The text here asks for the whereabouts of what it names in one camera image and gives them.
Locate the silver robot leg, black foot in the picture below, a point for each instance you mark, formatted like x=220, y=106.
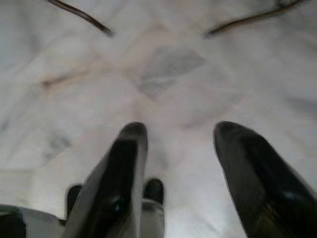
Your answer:
x=154, y=192
x=15, y=223

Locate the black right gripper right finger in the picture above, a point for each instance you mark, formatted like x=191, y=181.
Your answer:
x=257, y=183

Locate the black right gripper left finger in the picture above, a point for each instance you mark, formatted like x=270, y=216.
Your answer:
x=119, y=178

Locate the thin dark metal rod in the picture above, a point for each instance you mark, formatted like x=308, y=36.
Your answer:
x=81, y=15
x=247, y=19

